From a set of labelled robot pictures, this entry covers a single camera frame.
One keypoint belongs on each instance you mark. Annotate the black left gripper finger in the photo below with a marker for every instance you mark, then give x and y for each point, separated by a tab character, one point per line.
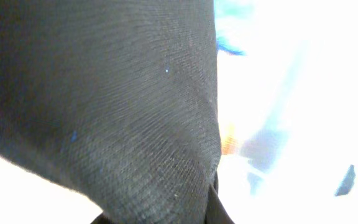
215	211

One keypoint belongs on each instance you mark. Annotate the black cloth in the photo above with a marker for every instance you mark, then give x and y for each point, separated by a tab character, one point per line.
115	99

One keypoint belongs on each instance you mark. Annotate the sparkly blue garment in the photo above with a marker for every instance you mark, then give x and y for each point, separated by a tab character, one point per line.
232	21

